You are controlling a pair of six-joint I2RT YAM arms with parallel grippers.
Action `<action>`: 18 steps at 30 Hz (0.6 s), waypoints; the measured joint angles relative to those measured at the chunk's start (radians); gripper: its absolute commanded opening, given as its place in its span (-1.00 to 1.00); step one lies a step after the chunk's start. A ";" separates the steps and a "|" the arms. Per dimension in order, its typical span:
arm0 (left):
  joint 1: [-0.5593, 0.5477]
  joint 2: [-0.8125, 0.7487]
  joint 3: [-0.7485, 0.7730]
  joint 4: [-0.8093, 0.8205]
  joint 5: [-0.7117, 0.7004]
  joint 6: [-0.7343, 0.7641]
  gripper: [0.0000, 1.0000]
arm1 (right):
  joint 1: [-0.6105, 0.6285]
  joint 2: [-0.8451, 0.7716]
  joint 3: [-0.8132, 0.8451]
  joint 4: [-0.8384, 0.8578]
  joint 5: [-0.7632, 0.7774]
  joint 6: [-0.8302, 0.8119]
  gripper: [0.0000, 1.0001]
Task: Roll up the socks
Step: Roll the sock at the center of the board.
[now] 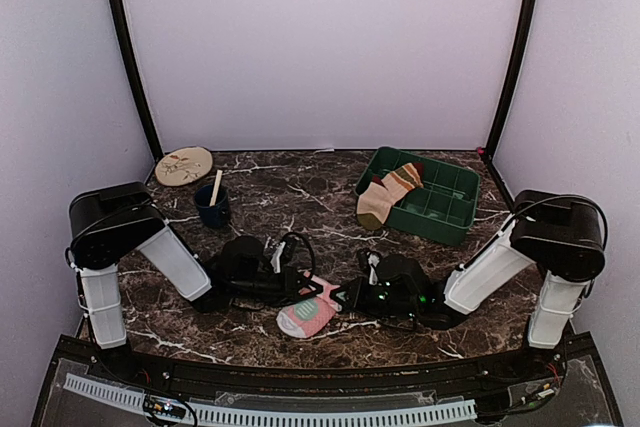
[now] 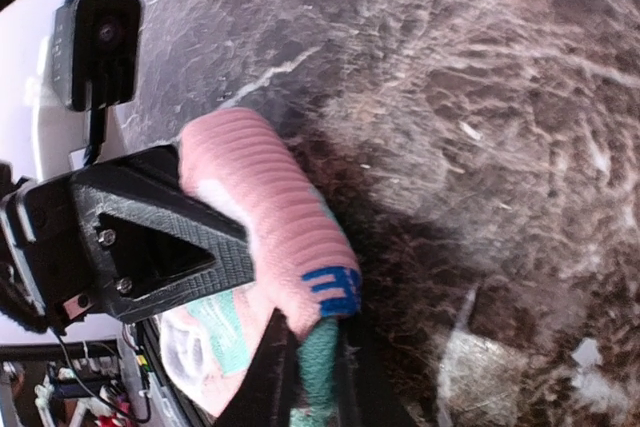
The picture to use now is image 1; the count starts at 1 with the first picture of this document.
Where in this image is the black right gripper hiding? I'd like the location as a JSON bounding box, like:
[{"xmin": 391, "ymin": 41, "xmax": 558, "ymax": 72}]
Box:
[{"xmin": 331, "ymin": 276, "xmax": 420, "ymax": 320}]

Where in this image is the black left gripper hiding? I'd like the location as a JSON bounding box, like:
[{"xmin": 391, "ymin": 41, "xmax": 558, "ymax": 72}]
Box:
[{"xmin": 231, "ymin": 267, "xmax": 323, "ymax": 308}]

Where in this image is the pink patterned sock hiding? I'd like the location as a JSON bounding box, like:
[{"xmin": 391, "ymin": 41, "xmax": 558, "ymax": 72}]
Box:
[{"xmin": 276, "ymin": 281, "xmax": 342, "ymax": 339}]

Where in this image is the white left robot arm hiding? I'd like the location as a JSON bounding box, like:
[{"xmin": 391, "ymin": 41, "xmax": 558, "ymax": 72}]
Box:
[{"xmin": 65, "ymin": 182, "xmax": 327, "ymax": 383}]

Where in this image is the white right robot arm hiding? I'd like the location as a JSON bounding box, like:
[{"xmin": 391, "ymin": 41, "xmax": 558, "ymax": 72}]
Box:
[{"xmin": 330, "ymin": 190, "xmax": 609, "ymax": 381}]

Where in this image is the beige striped sock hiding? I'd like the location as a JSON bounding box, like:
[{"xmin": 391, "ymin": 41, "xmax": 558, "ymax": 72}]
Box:
[{"xmin": 356, "ymin": 162, "xmax": 424, "ymax": 231}]

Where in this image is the dark blue mug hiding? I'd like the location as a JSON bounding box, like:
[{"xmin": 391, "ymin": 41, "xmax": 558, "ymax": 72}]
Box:
[{"xmin": 194, "ymin": 185, "xmax": 231, "ymax": 229}]

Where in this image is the green compartment tray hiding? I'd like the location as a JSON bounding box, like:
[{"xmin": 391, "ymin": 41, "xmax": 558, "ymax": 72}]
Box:
[{"xmin": 355, "ymin": 146, "xmax": 480, "ymax": 246}]

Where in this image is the wooden stick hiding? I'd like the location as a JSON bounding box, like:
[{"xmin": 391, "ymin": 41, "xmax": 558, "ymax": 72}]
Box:
[{"xmin": 209, "ymin": 169, "xmax": 223, "ymax": 207}]

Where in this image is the beige embroidered round coaster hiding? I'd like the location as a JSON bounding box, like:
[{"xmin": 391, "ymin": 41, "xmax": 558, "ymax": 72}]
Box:
[{"xmin": 154, "ymin": 147, "xmax": 213, "ymax": 187}]

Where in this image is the white slotted cable duct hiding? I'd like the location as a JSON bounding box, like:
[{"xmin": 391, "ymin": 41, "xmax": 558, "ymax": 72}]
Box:
[{"xmin": 63, "ymin": 372, "xmax": 477, "ymax": 427}]

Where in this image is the black front rail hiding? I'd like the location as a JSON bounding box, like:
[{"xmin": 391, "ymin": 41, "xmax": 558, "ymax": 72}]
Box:
[{"xmin": 131, "ymin": 350, "xmax": 520, "ymax": 397}]

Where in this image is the right black frame post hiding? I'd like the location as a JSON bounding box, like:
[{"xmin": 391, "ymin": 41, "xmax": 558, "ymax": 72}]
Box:
[{"xmin": 484, "ymin": 0, "xmax": 545, "ymax": 158}]

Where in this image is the black frame post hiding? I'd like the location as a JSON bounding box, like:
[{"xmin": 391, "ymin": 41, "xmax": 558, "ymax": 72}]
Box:
[
  {"xmin": 108, "ymin": 0, "xmax": 164, "ymax": 161},
  {"xmin": 484, "ymin": 0, "xmax": 545, "ymax": 158}
]

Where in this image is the left black frame post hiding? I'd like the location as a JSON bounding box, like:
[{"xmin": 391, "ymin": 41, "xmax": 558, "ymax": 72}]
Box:
[{"xmin": 108, "ymin": 0, "xmax": 164, "ymax": 161}]

